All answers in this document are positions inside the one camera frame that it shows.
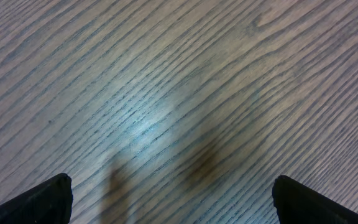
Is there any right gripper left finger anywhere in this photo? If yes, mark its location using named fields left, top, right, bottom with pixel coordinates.
left=0, top=173, right=73, bottom=224

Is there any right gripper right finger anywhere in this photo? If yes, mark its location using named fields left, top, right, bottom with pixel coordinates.
left=272, top=175, right=358, bottom=224

